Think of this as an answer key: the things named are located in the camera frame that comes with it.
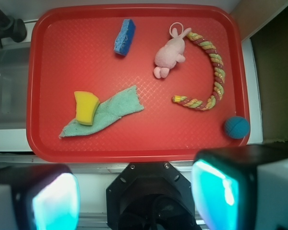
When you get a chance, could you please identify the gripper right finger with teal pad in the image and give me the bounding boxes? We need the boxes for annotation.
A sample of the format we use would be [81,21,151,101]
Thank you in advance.
[191,144,288,230]

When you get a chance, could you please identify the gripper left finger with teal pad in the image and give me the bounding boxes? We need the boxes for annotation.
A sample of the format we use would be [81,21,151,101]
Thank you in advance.
[0,164,80,230]

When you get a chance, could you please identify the blue sponge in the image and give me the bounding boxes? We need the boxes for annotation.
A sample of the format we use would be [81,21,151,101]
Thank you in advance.
[114,19,136,56]

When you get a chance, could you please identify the yellow sponge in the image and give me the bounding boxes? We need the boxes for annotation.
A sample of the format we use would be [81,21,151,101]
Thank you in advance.
[74,91,100,126]

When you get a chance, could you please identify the blue rubber ball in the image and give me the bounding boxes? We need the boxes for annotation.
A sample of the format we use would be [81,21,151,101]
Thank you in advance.
[224,116,250,139]

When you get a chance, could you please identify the green cloth rag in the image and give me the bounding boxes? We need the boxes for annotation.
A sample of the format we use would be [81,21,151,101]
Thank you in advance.
[59,85,144,139]

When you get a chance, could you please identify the red plastic tray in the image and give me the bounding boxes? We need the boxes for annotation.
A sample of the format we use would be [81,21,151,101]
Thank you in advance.
[26,4,249,163]

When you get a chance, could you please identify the pink plush bunny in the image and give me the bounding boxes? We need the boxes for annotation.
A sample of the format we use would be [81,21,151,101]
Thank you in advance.
[153,22,192,79]

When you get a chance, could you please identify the metal sink basin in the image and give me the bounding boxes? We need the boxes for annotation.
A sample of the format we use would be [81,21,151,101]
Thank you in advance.
[0,47,30,129]

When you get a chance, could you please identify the black faucet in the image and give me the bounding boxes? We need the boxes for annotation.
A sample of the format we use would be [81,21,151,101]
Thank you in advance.
[0,9,27,49]

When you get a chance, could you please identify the black octagonal mount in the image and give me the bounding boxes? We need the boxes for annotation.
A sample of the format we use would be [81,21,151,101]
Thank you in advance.
[106,162,201,230]

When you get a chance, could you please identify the multicolour twisted rope toy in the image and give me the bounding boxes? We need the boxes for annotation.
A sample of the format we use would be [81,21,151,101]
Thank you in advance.
[172,32,226,111]

